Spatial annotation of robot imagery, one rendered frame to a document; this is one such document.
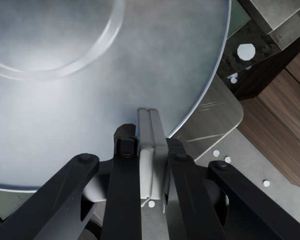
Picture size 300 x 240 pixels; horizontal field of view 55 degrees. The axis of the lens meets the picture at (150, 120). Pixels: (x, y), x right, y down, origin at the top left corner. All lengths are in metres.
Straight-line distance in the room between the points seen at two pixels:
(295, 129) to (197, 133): 0.54
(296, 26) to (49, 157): 0.36
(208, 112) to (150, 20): 0.08
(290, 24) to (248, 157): 0.70
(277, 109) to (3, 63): 0.61
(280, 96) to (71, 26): 0.59
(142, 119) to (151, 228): 0.90
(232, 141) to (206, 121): 0.84
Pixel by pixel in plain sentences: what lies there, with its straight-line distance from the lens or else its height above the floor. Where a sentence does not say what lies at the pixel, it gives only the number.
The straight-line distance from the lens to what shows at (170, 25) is 0.23.
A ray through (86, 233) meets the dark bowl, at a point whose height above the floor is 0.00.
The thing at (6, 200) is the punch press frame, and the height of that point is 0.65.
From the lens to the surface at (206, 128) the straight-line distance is 0.23.
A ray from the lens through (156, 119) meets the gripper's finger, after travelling 0.18.
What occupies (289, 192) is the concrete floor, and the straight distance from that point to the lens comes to 1.17.
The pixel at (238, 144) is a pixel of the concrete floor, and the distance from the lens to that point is 1.07.
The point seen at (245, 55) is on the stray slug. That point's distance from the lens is 0.39.
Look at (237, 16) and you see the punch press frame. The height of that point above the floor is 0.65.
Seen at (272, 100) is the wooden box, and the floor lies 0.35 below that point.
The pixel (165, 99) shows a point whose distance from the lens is 0.22.
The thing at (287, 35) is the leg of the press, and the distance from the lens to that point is 0.45.
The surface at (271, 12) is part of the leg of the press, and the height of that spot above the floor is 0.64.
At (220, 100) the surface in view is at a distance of 0.23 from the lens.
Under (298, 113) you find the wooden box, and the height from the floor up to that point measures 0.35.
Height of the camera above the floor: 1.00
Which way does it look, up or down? 86 degrees down
